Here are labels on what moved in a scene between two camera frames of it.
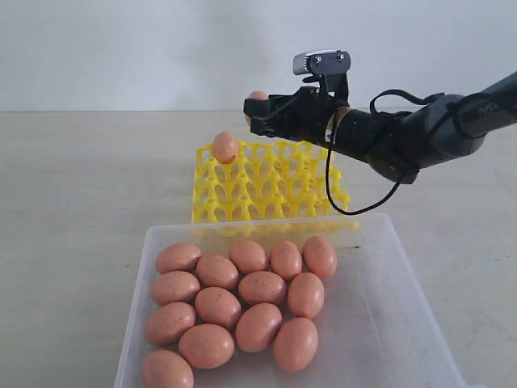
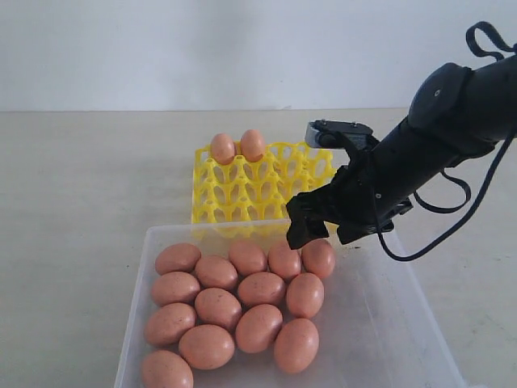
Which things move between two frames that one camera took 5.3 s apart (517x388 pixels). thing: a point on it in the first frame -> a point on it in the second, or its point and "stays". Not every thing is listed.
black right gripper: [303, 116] -> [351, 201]
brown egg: [320, 256] stays
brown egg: [259, 94] -> [253, 145]
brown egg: [306, 295] stays
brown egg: [216, 304] stays
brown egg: [224, 147] stays
